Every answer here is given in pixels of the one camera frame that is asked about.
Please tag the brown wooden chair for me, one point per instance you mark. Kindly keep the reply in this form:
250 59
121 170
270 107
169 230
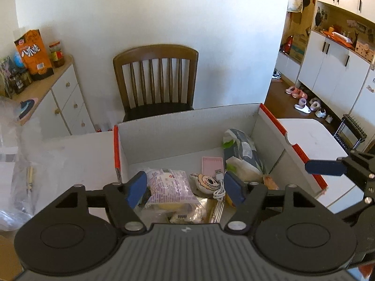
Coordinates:
155 80

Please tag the clear plastic bag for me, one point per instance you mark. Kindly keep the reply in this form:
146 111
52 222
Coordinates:
28 167

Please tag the yellow giraffe toy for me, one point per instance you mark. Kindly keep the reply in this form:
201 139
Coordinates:
229 201

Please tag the white fridge with magnets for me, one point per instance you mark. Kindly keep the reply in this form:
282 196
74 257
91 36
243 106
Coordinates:
364 109

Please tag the chicken breast snack pouch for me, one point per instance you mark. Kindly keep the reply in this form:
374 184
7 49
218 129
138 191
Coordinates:
270 183

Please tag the pink bread package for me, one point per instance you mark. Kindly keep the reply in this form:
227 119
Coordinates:
170 189

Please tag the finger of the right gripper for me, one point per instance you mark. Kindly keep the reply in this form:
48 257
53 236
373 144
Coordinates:
325 167

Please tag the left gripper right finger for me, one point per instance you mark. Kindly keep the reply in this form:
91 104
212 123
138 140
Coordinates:
289 228

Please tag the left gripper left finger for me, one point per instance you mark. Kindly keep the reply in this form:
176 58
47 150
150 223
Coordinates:
81 229

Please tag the gold foil snack bag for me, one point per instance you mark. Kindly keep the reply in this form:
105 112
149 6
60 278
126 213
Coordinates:
194 213

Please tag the white tissue pack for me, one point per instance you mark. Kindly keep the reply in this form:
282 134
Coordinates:
241 157

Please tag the plush bunny face doll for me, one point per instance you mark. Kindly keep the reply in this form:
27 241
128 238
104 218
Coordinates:
205 184

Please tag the white drawer cabinet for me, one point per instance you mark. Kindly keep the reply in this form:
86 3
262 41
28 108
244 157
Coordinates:
59 105

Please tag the red cardboard box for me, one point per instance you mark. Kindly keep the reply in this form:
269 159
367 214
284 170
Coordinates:
180 141

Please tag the orange snack bag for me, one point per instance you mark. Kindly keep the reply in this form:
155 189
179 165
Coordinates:
34 55

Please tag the pink ridged pad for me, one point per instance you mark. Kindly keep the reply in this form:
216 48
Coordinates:
212 164

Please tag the glass sauce jar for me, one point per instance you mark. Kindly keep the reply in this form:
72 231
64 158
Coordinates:
56 54

